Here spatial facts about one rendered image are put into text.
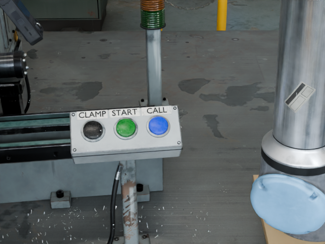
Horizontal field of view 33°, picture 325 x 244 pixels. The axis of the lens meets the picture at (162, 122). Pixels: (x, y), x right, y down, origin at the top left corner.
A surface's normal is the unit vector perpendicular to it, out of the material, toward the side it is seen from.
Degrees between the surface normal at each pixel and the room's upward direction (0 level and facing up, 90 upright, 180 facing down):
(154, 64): 90
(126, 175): 90
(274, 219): 99
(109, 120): 38
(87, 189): 90
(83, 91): 0
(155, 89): 90
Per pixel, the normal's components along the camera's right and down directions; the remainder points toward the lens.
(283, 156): -0.49, -0.31
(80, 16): -0.02, 0.49
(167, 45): -0.01, -0.87
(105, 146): 0.06, -0.39
